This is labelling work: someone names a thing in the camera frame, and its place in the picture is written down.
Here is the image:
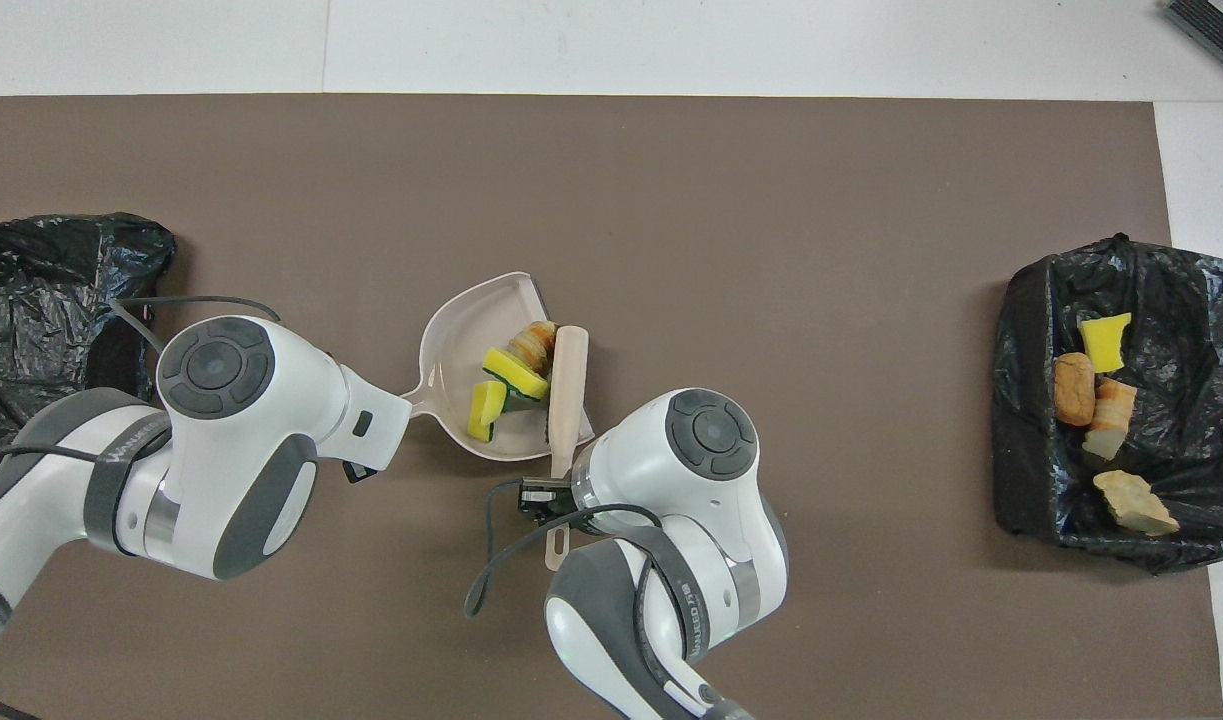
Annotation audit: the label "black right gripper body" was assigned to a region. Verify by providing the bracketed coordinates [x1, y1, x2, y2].
[518, 476, 577, 526]

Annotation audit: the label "notched yellow sponge piece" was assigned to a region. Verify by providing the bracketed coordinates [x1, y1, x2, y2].
[467, 380, 510, 444]

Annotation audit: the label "beige brush black bristles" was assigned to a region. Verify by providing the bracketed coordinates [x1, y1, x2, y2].
[543, 325, 591, 573]

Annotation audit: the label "wavy yellow sponge piece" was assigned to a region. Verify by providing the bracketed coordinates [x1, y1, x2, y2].
[482, 346, 551, 403]

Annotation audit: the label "beige plastic dustpan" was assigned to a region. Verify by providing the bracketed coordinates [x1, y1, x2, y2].
[403, 271, 597, 463]

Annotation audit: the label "striped toy croissant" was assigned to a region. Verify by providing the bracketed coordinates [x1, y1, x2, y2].
[506, 320, 558, 376]
[1083, 377, 1139, 461]

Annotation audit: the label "brown toy bread loaf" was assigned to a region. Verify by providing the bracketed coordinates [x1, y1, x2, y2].
[1053, 352, 1097, 428]

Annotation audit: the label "rectangular yellow green sponge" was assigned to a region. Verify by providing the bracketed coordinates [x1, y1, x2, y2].
[1078, 312, 1134, 375]

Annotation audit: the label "pale toy pastry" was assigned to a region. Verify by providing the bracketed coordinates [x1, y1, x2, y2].
[1092, 469, 1181, 537]

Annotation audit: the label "black bag lined bin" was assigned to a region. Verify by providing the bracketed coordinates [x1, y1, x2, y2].
[0, 212, 178, 501]
[991, 233, 1223, 576]

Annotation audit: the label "brown table mat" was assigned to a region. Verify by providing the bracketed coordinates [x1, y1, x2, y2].
[0, 95, 1222, 720]

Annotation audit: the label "grey ribbed panel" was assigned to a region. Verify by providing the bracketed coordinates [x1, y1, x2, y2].
[1166, 0, 1223, 86]

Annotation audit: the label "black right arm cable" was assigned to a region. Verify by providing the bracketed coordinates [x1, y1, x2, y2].
[464, 478, 662, 619]

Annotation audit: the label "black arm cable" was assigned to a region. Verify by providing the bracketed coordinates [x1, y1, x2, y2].
[106, 295, 284, 351]
[464, 478, 662, 619]

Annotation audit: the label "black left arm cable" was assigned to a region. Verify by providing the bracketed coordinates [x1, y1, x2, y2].
[106, 295, 284, 351]

